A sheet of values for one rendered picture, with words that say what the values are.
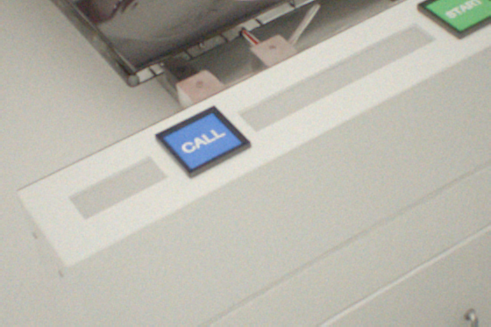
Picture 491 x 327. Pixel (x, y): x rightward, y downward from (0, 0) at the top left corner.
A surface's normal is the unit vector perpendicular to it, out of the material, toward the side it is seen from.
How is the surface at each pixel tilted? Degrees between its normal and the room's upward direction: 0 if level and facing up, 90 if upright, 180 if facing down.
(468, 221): 90
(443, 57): 0
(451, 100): 90
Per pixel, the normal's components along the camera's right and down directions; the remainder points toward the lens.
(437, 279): 0.53, 0.54
